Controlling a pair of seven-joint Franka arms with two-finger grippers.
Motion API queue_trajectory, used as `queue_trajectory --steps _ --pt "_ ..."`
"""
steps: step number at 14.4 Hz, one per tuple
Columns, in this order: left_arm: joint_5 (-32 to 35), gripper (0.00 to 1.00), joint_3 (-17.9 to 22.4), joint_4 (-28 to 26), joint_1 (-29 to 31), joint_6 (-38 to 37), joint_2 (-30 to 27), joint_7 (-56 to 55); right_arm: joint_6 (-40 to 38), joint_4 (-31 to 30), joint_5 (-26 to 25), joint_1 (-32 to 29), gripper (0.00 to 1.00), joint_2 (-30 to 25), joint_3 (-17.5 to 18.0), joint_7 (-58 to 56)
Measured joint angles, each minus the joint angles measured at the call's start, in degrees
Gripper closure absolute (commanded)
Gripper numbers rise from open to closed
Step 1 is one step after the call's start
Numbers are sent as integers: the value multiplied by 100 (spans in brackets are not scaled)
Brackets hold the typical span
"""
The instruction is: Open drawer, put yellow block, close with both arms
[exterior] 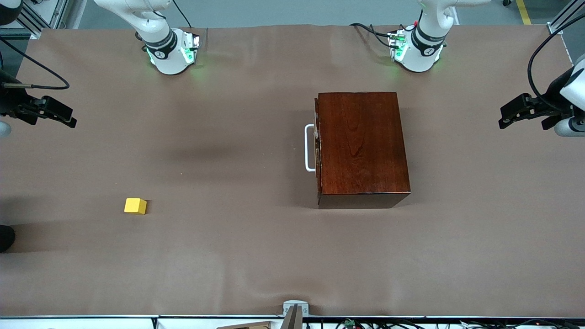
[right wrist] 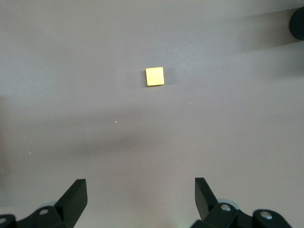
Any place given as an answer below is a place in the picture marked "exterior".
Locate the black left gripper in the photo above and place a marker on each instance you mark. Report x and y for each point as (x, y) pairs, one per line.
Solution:
(554, 92)

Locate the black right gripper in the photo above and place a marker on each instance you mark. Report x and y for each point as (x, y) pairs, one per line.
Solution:
(13, 104)

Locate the yellow block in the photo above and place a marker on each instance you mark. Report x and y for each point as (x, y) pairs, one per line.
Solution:
(135, 205)

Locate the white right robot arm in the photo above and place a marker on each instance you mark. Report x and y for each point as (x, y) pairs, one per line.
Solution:
(164, 50)

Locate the dark wooden drawer cabinet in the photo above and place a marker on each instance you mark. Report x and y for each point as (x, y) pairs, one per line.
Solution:
(365, 146)

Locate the black round object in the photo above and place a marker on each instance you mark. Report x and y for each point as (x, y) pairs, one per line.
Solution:
(5, 238)

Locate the brown table cover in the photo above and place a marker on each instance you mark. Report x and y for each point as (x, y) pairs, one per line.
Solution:
(228, 256)

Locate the tan wooden board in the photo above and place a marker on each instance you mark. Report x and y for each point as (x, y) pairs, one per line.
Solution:
(247, 326)

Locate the grey aluminium frame rack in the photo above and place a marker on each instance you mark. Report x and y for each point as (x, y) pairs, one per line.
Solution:
(50, 11)

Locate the aluminium frame profile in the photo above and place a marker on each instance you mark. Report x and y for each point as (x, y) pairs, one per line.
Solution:
(566, 16)

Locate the white table edge rail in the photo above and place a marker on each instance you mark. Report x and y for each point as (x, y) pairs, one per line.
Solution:
(91, 323)

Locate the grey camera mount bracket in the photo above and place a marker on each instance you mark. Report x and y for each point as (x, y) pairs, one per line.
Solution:
(295, 305)

